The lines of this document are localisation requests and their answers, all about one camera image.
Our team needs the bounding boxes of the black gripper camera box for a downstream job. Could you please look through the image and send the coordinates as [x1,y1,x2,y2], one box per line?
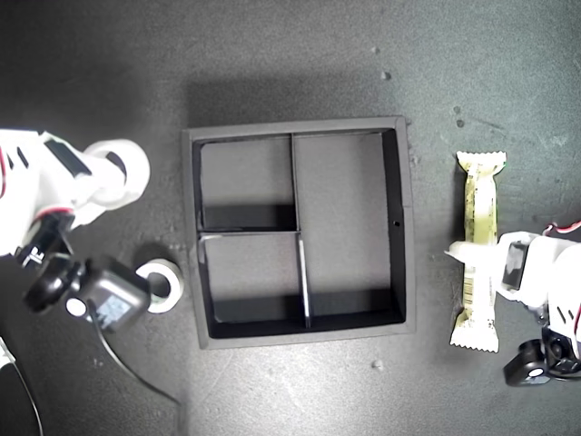
[502,338,576,388]
[25,256,152,333]

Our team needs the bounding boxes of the thin grey cable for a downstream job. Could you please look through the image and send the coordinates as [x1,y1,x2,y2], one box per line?
[0,349,45,436]

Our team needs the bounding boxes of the red white servo wire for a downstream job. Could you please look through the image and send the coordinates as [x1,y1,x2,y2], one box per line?
[542,220,581,238]
[0,152,13,200]
[34,205,74,220]

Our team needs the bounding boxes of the black camera cable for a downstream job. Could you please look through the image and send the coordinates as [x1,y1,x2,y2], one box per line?
[88,308,185,408]

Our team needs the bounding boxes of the snack bar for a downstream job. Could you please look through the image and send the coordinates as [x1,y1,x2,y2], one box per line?
[448,150,507,354]

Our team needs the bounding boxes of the black tray with wells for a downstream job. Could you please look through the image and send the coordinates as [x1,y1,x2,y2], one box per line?
[181,115,417,351]

